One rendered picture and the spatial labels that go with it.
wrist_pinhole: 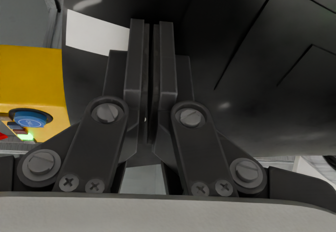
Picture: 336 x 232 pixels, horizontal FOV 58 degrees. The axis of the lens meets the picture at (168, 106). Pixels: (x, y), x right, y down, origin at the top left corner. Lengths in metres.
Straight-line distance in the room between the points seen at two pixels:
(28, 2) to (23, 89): 0.79
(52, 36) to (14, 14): 0.63
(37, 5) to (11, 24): 0.11
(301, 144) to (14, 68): 0.36
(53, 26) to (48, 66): 0.13
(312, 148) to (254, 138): 0.04
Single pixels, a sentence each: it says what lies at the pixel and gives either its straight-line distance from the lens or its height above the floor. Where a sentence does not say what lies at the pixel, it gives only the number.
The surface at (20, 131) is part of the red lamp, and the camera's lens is 0.50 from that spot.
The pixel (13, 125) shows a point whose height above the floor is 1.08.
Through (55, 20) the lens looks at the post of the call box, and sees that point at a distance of 0.57.
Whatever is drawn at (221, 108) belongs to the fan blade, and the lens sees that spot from 0.16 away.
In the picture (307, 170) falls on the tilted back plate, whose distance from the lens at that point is 0.47.
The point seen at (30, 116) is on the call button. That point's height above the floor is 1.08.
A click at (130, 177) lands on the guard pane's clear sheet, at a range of 0.88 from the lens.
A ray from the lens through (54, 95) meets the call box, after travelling 0.41.
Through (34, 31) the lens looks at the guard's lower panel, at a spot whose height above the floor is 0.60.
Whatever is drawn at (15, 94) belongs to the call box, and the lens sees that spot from 0.43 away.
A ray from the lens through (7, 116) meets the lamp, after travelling 0.45.
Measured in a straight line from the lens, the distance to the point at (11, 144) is 0.94.
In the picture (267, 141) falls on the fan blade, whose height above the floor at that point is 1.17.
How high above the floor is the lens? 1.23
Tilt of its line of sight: 24 degrees down
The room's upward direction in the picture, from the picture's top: 180 degrees counter-clockwise
